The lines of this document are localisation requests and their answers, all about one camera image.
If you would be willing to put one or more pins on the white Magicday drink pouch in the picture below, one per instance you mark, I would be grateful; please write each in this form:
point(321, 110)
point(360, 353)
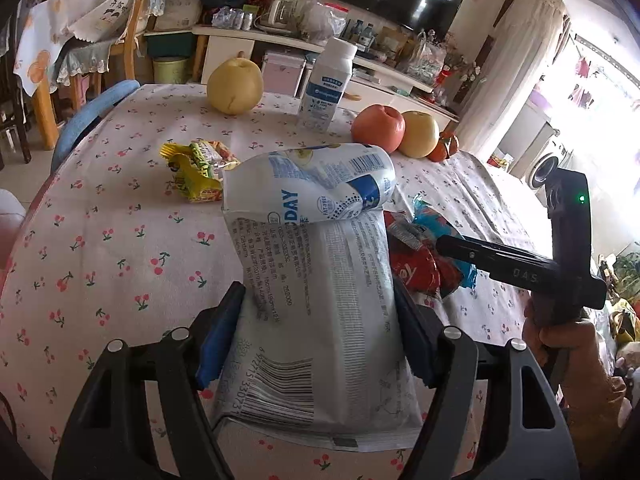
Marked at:
point(310, 185)

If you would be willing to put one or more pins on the dining table with cloth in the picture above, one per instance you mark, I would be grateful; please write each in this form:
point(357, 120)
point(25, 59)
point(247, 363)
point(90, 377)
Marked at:
point(48, 26)

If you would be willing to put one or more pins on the red white wrapper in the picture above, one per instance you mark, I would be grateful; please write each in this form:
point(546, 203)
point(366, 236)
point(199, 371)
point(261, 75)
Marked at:
point(415, 260)

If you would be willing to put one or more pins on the orange tangerine front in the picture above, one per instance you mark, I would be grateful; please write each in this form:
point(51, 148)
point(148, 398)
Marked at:
point(440, 152)

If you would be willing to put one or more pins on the printed grey wipes pack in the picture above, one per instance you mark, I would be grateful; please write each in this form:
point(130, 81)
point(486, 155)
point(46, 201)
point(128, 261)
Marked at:
point(316, 355)

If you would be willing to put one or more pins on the washing machine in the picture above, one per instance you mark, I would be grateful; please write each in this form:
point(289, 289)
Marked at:
point(547, 153)

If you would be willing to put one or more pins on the green waste bin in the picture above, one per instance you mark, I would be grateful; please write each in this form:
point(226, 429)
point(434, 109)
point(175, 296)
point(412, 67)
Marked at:
point(171, 70)

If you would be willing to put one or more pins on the right hand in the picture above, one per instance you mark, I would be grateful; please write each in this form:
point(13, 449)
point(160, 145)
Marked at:
point(594, 399)

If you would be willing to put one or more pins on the yellow pear left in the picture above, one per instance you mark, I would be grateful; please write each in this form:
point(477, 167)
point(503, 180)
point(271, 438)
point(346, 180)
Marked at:
point(235, 87)

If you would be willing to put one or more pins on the white plastic bottle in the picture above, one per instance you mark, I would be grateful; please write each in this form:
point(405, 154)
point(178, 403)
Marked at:
point(326, 85)

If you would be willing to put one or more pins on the yellow pear right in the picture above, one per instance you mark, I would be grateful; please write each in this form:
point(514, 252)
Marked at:
point(421, 134)

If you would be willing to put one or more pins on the red apple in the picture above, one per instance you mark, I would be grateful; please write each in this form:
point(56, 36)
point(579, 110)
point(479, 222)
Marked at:
point(379, 125)

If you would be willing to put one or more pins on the orange tangerine back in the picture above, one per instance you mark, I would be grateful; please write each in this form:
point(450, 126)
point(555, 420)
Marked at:
point(450, 143)

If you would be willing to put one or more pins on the wooden dining chair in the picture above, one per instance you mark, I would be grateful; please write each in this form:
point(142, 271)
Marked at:
point(126, 44)

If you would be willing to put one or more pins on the blue chair back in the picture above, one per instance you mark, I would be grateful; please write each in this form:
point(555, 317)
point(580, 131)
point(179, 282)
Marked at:
point(87, 118)

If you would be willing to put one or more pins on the blue green snack bag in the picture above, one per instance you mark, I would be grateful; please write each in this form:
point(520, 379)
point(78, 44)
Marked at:
point(443, 239)

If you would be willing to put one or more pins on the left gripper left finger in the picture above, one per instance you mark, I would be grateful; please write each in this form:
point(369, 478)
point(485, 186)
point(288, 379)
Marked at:
point(220, 326)

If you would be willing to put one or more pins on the yellow green snack wrapper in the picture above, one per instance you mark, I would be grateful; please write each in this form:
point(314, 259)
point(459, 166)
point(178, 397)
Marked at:
point(198, 168)

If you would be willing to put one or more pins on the orange tangerine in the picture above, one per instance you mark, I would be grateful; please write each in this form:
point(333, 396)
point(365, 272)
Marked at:
point(440, 152)
point(450, 143)

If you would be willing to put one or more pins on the yellow pear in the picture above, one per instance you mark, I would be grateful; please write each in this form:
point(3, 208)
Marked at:
point(421, 134)
point(235, 87)

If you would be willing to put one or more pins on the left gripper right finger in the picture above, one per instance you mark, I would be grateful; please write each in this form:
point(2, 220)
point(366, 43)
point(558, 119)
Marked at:
point(419, 329)

